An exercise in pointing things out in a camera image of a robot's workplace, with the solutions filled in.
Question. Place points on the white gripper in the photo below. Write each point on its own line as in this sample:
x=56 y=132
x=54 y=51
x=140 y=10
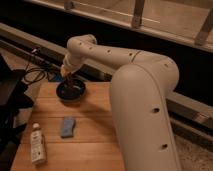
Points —
x=64 y=71

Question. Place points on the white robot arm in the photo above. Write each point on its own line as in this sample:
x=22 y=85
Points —
x=138 y=90

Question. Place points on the dark ceramic bowl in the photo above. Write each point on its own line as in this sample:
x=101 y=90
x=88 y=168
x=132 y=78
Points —
x=65 y=92

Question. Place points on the blue sponge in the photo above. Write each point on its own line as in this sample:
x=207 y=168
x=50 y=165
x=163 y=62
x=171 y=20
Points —
x=67 y=127

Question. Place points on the black object at left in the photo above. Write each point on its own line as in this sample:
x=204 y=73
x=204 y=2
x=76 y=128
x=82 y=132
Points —
x=12 y=99

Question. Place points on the white plastic bottle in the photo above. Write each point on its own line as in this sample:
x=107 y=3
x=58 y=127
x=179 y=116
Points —
x=37 y=143

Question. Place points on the metal window rail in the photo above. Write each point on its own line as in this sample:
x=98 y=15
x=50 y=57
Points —
x=187 y=22

